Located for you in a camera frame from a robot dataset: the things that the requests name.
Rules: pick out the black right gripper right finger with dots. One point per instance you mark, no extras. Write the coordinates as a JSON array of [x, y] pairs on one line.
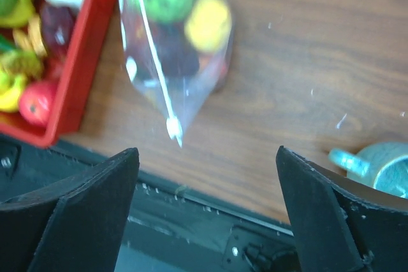
[[339, 224]]

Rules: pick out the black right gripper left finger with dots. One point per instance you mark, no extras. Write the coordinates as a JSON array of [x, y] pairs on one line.
[[74, 224]]

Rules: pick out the dark red bell pepper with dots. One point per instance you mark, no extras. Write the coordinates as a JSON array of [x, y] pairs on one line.
[[57, 24]]

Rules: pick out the clear polka dot zip bag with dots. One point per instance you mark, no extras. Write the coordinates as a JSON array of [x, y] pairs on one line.
[[167, 70]]

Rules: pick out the yellow lemon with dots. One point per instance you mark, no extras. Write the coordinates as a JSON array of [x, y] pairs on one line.
[[209, 25]]

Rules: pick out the teal ceramic mug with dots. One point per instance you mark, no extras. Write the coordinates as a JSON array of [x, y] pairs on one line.
[[381, 166]]

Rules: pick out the red apple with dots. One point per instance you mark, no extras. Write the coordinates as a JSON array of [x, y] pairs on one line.
[[36, 102]]

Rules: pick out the yellow banana bunch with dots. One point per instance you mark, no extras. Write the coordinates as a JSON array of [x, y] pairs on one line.
[[12, 87]]

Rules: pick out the red plastic tray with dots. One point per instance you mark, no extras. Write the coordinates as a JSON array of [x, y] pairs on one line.
[[75, 81]]

